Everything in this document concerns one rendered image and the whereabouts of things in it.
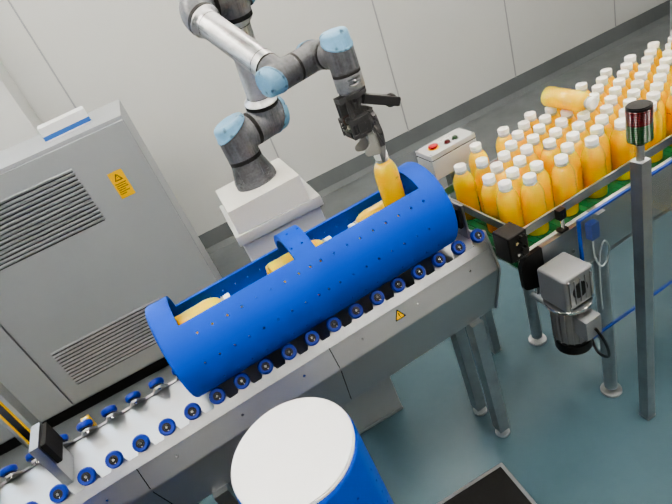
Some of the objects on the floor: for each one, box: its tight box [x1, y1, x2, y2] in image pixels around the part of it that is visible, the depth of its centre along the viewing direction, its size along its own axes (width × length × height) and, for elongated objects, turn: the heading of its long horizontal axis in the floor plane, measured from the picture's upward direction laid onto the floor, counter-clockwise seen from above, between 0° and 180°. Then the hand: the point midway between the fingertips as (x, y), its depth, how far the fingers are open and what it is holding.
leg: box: [451, 327, 487, 416], centre depth 208 cm, size 6×6×63 cm
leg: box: [466, 318, 510, 438], centre depth 197 cm, size 6×6×63 cm
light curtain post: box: [0, 382, 42, 450], centre depth 171 cm, size 6×6×170 cm
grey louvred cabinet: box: [0, 99, 222, 456], centre depth 297 cm, size 54×215×145 cm, turn 139°
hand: (380, 154), depth 147 cm, fingers closed on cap, 4 cm apart
